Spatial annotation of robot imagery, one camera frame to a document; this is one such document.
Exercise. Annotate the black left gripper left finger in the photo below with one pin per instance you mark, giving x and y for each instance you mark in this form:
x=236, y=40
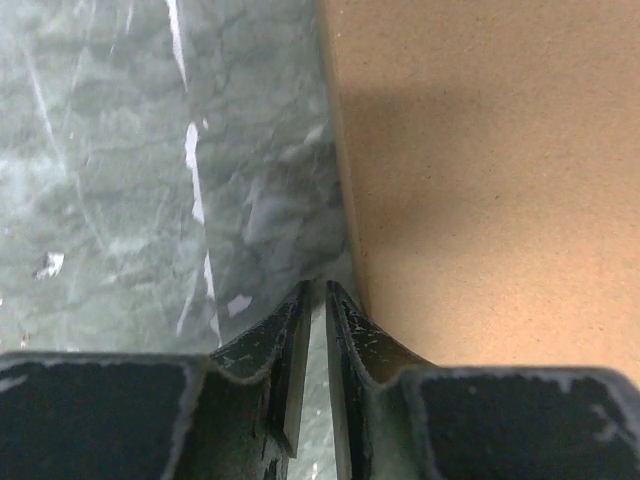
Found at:
x=231, y=414

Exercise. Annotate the brown cardboard box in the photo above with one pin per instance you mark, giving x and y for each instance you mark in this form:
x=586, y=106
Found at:
x=489, y=153

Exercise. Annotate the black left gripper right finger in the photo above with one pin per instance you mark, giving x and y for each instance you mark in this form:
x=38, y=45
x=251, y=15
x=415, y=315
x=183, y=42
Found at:
x=398, y=416

